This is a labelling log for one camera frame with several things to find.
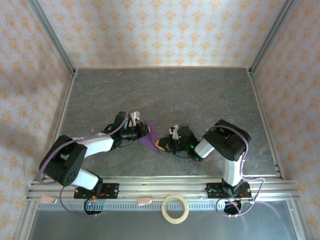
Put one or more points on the aluminium frame leg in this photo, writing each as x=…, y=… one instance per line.
x=297, y=222
x=25, y=222

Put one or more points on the beige tape roll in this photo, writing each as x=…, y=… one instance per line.
x=163, y=208

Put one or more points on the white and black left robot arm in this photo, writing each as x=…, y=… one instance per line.
x=86, y=180

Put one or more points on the pink clip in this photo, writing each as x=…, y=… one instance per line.
x=47, y=199
x=144, y=200

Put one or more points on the grey metal shelf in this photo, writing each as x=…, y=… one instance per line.
x=125, y=225

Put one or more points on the aluminium frame post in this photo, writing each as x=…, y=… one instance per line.
x=50, y=32
x=272, y=32

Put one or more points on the aluminium table side rail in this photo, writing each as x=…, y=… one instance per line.
x=262, y=112
x=60, y=120

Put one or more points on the aluminium mounting rail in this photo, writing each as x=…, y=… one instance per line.
x=162, y=187

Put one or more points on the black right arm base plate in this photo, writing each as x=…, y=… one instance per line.
x=212, y=191

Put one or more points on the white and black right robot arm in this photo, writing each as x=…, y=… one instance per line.
x=232, y=172

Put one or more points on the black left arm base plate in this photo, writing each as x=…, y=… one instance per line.
x=112, y=190

